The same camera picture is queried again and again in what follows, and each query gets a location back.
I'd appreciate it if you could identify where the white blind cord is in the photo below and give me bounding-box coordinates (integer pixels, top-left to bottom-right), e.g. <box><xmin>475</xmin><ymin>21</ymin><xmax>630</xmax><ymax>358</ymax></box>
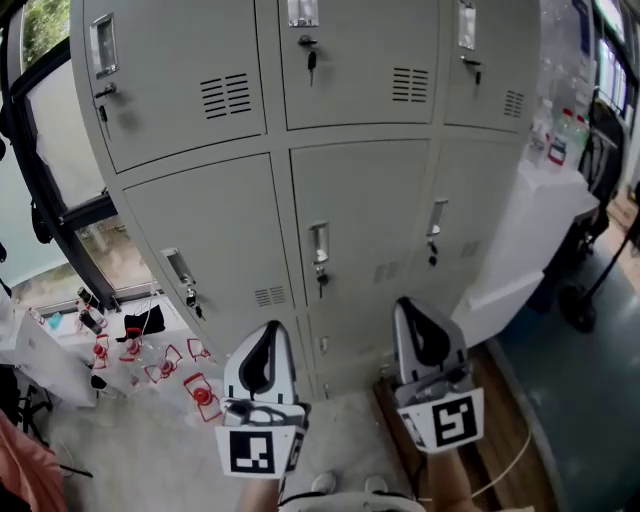
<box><xmin>141</xmin><ymin>284</ymin><xmax>159</xmax><ymax>339</ymax></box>

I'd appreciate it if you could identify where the grey table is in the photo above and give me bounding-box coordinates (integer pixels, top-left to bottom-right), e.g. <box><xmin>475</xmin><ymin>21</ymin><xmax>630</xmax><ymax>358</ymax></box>
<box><xmin>519</xmin><ymin>164</ymin><xmax>601</xmax><ymax>261</ymax></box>

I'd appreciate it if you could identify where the small white foam box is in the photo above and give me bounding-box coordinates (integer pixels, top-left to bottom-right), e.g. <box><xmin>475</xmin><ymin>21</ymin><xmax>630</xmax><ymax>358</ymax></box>
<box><xmin>451</xmin><ymin>271</ymin><xmax>547</xmax><ymax>350</ymax></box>

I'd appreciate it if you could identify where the pink garment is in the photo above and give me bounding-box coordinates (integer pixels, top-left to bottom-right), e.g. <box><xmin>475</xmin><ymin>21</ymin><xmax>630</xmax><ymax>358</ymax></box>
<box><xmin>0</xmin><ymin>408</ymin><xmax>69</xmax><ymax>512</ymax></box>

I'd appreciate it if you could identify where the blue poster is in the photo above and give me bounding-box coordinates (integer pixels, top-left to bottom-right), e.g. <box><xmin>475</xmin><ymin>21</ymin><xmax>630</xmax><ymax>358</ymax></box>
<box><xmin>571</xmin><ymin>0</ymin><xmax>595</xmax><ymax>57</ymax></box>

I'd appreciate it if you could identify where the black window frame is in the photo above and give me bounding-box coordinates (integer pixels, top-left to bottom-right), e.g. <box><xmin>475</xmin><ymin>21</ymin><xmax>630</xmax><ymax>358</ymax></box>
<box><xmin>0</xmin><ymin>0</ymin><xmax>169</xmax><ymax>316</ymax></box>

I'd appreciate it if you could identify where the clothes rack with garments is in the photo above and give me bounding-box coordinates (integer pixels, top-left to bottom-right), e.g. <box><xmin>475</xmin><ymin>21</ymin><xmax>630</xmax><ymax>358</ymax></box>
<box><xmin>577</xmin><ymin>86</ymin><xmax>632</xmax><ymax>201</ymax></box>

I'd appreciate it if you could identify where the person's left forearm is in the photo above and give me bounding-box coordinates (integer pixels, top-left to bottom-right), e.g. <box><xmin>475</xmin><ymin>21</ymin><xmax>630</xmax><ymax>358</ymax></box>
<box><xmin>238</xmin><ymin>477</ymin><xmax>282</xmax><ymax>512</ymax></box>

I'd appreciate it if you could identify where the black tripod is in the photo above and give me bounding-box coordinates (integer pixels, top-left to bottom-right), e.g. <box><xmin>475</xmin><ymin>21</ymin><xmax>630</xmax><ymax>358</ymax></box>
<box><xmin>0</xmin><ymin>364</ymin><xmax>56</xmax><ymax>451</ymax></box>

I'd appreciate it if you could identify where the black cloth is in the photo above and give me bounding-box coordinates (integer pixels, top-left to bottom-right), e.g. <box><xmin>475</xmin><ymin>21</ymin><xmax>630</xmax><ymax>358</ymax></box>
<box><xmin>115</xmin><ymin>303</ymin><xmax>167</xmax><ymax>345</ymax></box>

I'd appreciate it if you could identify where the clear jug with red handle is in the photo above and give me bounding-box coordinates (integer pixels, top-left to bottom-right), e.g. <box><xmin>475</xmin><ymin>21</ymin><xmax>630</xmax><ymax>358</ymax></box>
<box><xmin>182</xmin><ymin>371</ymin><xmax>224</xmax><ymax>424</ymax></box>
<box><xmin>92</xmin><ymin>333</ymin><xmax>111</xmax><ymax>371</ymax></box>
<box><xmin>143</xmin><ymin>344</ymin><xmax>185</xmax><ymax>385</ymax></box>
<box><xmin>118</xmin><ymin>327</ymin><xmax>145</xmax><ymax>364</ymax></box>
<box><xmin>186</xmin><ymin>337</ymin><xmax>214</xmax><ymax>364</ymax></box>

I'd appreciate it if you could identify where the cluster of clear plastic bottles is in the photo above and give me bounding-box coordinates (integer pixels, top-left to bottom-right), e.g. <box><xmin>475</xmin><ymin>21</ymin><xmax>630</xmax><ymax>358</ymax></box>
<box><xmin>523</xmin><ymin>54</ymin><xmax>593</xmax><ymax>170</ymax></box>

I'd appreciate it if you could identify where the grey metal locker cabinet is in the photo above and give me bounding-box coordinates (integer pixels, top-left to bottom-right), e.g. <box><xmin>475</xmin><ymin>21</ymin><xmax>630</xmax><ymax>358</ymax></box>
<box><xmin>69</xmin><ymin>0</ymin><xmax>542</xmax><ymax>401</ymax></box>

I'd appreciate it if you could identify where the person's white printed shirt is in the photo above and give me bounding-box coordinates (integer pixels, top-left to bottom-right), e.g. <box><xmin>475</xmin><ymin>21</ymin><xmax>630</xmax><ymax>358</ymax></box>
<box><xmin>277</xmin><ymin>491</ymin><xmax>427</xmax><ymax>512</ymax></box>

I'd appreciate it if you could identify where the black bottle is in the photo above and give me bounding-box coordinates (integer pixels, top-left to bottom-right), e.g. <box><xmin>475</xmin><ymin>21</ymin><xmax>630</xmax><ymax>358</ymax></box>
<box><xmin>76</xmin><ymin>286</ymin><xmax>102</xmax><ymax>312</ymax></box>
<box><xmin>77</xmin><ymin>309</ymin><xmax>105</xmax><ymax>336</ymax></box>

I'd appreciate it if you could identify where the wooden slatted platform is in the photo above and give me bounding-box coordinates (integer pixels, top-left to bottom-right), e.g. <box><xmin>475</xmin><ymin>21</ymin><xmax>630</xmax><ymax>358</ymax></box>
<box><xmin>372</xmin><ymin>338</ymin><xmax>554</xmax><ymax>512</ymax></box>

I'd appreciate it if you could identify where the white carton box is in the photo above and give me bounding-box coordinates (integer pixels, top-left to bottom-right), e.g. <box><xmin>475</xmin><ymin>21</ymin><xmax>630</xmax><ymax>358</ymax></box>
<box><xmin>0</xmin><ymin>307</ymin><xmax>98</xmax><ymax>409</ymax></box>

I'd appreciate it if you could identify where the black standing fan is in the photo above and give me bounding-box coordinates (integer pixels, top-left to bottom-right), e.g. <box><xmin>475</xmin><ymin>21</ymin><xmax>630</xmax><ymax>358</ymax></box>
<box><xmin>556</xmin><ymin>179</ymin><xmax>640</xmax><ymax>335</ymax></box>

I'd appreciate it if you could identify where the beige cable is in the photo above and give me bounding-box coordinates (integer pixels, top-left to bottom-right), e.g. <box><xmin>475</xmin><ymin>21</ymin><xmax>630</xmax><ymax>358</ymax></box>
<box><xmin>414</xmin><ymin>428</ymin><xmax>534</xmax><ymax>503</ymax></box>

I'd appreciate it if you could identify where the black and white device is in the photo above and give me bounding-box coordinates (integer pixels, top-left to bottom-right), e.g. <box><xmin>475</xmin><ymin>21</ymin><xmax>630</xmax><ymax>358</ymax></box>
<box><xmin>89</xmin><ymin>374</ymin><xmax>120</xmax><ymax>400</ymax></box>

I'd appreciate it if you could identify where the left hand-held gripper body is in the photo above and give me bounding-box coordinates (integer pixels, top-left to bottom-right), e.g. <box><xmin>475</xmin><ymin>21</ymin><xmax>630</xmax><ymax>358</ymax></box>
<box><xmin>214</xmin><ymin>399</ymin><xmax>312</xmax><ymax>482</ymax></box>

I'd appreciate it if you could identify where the person's white left shoe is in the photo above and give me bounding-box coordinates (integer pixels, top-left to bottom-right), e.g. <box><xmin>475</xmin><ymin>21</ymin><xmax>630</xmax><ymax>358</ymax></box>
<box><xmin>310</xmin><ymin>471</ymin><xmax>338</xmax><ymax>495</ymax></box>

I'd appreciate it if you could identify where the person's right forearm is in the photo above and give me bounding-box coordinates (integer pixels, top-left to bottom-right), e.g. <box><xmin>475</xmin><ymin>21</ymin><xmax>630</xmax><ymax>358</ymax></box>
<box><xmin>426</xmin><ymin>447</ymin><xmax>475</xmax><ymax>512</ymax></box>

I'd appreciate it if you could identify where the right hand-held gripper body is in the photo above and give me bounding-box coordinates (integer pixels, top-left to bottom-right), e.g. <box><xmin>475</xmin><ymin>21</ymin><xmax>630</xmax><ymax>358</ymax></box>
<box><xmin>392</xmin><ymin>361</ymin><xmax>486</xmax><ymax>454</ymax></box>

